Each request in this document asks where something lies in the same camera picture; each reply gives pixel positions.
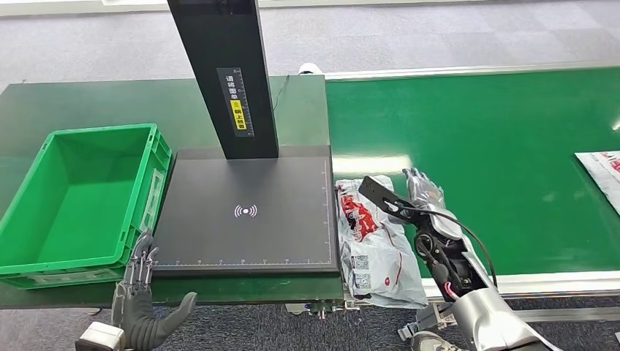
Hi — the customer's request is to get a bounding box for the white red mailer package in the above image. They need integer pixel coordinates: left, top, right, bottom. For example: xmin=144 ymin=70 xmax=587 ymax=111
xmin=334 ymin=174 xmax=430 ymax=311
xmin=574 ymin=150 xmax=620 ymax=217

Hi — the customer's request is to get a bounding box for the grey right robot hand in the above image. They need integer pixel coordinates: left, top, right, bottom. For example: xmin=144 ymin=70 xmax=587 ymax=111
xmin=401 ymin=167 xmax=464 ymax=241

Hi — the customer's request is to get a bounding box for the silver conveyor frame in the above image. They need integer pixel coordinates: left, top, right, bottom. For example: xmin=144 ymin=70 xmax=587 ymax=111
xmin=284 ymin=60 xmax=620 ymax=325

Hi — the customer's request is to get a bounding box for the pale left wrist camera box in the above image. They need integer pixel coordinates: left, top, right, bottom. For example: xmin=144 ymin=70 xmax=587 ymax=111
xmin=75 ymin=322 xmax=126 ymax=351

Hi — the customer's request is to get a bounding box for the thin black cable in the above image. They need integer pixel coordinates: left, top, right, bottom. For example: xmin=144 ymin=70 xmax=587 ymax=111
xmin=272 ymin=74 xmax=290 ymax=111

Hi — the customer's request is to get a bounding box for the green plastic crate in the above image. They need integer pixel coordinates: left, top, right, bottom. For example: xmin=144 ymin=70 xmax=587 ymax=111
xmin=0 ymin=123 xmax=173 ymax=290

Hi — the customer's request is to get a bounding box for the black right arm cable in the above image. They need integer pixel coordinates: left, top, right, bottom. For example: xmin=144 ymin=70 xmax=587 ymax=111
xmin=393 ymin=202 xmax=499 ymax=293

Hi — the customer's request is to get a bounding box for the green conveyor belt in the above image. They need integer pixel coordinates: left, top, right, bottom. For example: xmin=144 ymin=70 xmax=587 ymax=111
xmin=325 ymin=67 xmax=620 ymax=279

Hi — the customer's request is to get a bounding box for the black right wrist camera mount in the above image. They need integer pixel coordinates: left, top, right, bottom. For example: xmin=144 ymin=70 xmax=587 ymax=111
xmin=358 ymin=175 xmax=418 ymax=224

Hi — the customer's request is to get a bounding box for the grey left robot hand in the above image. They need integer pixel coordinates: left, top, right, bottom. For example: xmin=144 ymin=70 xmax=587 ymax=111
xmin=110 ymin=232 xmax=199 ymax=347

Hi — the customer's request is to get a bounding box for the black inbound scanner machine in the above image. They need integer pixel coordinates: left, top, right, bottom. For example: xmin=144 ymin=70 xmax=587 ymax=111
xmin=151 ymin=0 xmax=341 ymax=278

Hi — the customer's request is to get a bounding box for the dark green table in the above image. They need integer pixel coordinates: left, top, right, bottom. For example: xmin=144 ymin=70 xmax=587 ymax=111
xmin=0 ymin=75 xmax=345 ymax=311

